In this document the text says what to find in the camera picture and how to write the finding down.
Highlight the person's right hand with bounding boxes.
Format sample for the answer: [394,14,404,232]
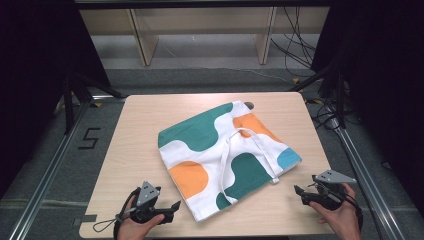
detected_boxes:
[308,182,363,240]

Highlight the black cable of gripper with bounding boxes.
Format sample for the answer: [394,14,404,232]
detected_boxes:
[112,186,142,240]
[345,192,365,232]

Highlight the black cables on floor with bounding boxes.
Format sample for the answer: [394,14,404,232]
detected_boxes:
[269,6,318,78]

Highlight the person's left hand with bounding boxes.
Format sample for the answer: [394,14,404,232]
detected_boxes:
[116,194,166,240]

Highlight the white tote bag colourful patches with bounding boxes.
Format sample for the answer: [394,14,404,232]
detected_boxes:
[157,100,303,223]

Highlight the black metal stand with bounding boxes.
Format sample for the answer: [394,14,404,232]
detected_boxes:
[62,71,125,135]
[288,63,348,130]

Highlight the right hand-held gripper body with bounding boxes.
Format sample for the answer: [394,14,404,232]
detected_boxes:
[308,169,358,212]

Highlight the aluminium rail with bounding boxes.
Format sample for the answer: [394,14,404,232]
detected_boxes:
[328,118,407,240]
[7,95,128,240]

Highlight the light wooden desk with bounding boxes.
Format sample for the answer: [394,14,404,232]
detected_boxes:
[79,6,331,67]

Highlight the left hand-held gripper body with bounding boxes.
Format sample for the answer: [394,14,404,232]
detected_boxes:
[128,180,176,225]

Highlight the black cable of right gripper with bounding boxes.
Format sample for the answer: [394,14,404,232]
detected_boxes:
[345,192,365,232]

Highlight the black tape strip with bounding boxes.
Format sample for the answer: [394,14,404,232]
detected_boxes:
[73,214,98,228]

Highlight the thin grey cable loop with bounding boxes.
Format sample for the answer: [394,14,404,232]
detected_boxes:
[92,207,138,234]

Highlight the black cables beside stand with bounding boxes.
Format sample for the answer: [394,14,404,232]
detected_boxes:
[305,95,363,132]

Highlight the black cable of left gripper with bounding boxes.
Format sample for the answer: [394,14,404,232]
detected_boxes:
[112,186,142,240]

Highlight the black curtain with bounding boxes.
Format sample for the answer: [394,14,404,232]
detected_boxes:
[311,0,424,214]
[0,0,112,198]

